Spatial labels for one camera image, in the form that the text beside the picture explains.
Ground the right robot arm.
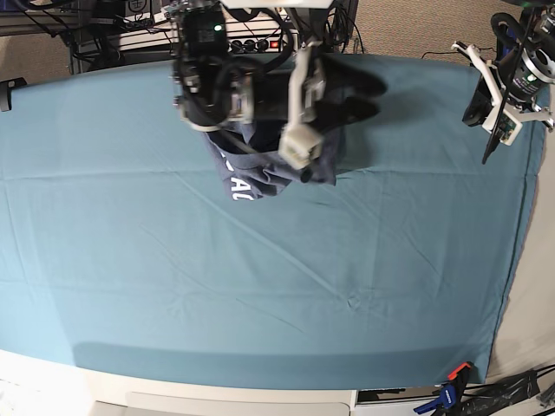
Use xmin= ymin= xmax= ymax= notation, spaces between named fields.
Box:
xmin=168 ymin=1 xmax=387 ymax=133

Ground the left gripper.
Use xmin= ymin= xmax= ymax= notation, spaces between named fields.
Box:
xmin=452 ymin=42 xmax=554 ymax=129

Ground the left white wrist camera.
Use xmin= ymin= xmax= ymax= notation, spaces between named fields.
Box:
xmin=482 ymin=108 xmax=523 ymax=146

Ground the camera black cable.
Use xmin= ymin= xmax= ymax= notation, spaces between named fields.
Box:
xmin=216 ymin=8 xmax=313 ymax=185
xmin=481 ymin=12 xmax=543 ymax=165

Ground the orange blue clamp bottom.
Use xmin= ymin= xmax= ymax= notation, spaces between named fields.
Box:
xmin=413 ymin=361 xmax=473 ymax=415

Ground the blue-grey heathered T-shirt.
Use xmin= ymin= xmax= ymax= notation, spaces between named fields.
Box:
xmin=201 ymin=120 xmax=345 ymax=201

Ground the teal table cloth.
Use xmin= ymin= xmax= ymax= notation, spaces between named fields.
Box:
xmin=1 ymin=55 xmax=545 ymax=390

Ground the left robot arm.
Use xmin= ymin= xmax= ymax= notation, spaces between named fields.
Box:
xmin=452 ymin=1 xmax=554 ymax=145

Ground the white overhead camera mount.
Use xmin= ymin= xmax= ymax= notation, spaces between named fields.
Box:
xmin=221 ymin=0 xmax=332 ymax=9

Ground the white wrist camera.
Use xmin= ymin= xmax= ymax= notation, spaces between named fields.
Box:
xmin=482 ymin=108 xmax=523 ymax=146
xmin=277 ymin=124 xmax=323 ymax=170

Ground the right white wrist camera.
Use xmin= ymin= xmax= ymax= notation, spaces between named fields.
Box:
xmin=277 ymin=124 xmax=323 ymax=170

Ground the black clamp left edge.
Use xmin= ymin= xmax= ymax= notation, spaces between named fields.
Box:
xmin=0 ymin=77 xmax=27 ymax=112

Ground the white power strip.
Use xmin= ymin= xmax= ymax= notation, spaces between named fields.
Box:
xmin=228 ymin=33 xmax=289 ymax=55

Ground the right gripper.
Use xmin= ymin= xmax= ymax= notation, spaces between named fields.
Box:
xmin=251 ymin=41 xmax=387 ymax=133

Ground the black plastic bag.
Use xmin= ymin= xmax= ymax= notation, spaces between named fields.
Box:
xmin=460 ymin=370 xmax=540 ymax=416

